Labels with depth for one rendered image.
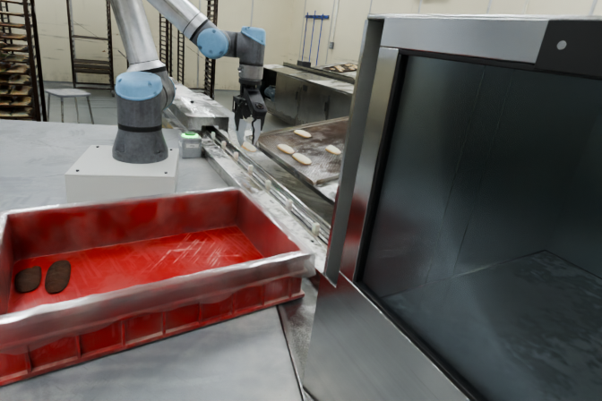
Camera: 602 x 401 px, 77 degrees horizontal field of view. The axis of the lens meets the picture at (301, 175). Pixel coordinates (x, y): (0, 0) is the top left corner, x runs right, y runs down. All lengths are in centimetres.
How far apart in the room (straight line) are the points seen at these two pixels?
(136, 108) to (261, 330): 69
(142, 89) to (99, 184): 27
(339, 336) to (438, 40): 33
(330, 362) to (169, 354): 25
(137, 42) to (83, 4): 688
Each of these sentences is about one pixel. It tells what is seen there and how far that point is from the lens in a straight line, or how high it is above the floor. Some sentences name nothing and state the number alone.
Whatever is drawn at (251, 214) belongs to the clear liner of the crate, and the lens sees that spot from 85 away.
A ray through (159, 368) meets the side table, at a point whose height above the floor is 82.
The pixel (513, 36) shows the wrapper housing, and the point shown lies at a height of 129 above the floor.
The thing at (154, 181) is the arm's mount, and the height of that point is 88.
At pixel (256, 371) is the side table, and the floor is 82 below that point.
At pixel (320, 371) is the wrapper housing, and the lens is 54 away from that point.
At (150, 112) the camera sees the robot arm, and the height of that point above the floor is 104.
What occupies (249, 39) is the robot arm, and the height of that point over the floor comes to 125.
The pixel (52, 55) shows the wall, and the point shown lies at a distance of 817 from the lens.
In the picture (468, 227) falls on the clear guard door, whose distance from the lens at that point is 31.
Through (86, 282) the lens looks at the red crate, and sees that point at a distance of 79.
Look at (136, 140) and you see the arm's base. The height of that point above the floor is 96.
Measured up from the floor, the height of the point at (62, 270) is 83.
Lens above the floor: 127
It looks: 20 degrees down
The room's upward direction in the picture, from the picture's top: 7 degrees clockwise
